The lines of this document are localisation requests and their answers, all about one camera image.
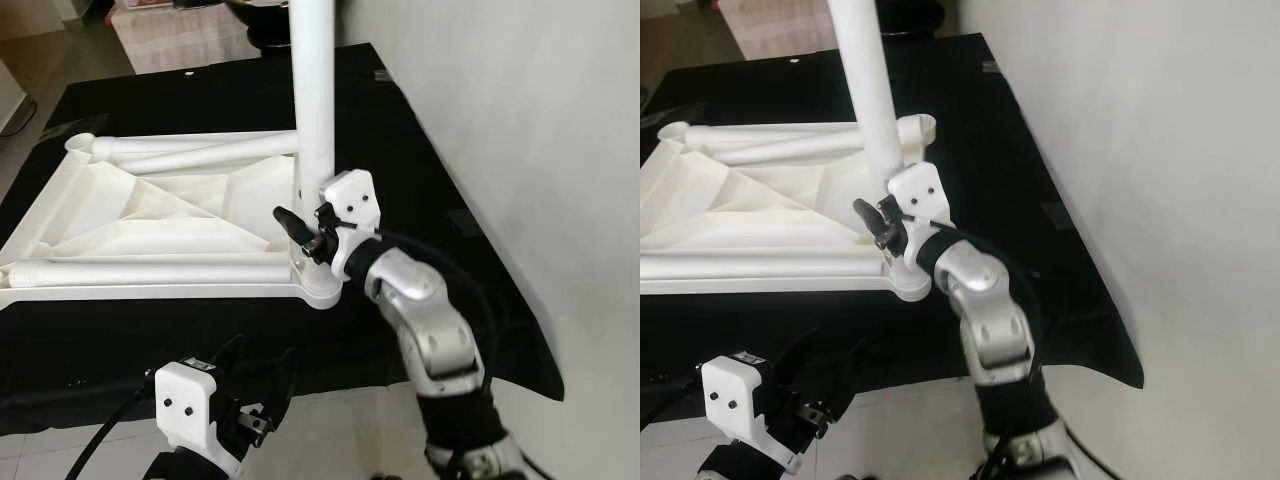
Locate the black round basin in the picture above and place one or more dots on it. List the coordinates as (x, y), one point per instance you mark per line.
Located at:
(260, 25)
(915, 18)

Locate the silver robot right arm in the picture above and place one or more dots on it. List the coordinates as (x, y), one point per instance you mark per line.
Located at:
(420, 310)
(990, 310)

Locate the black tablecloth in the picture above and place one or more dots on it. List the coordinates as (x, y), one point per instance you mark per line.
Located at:
(100, 340)
(680, 330)

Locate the white plastic children table top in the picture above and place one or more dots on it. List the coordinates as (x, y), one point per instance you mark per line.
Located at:
(760, 210)
(150, 215)

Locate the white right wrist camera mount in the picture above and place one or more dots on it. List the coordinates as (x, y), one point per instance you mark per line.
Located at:
(920, 190)
(352, 200)

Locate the red printed box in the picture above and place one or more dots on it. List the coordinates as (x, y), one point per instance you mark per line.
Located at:
(140, 5)

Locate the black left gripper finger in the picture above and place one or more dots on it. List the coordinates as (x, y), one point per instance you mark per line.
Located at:
(275, 374)
(230, 356)
(842, 370)
(795, 350)

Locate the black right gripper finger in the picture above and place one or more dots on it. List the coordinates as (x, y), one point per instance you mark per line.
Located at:
(875, 218)
(297, 227)

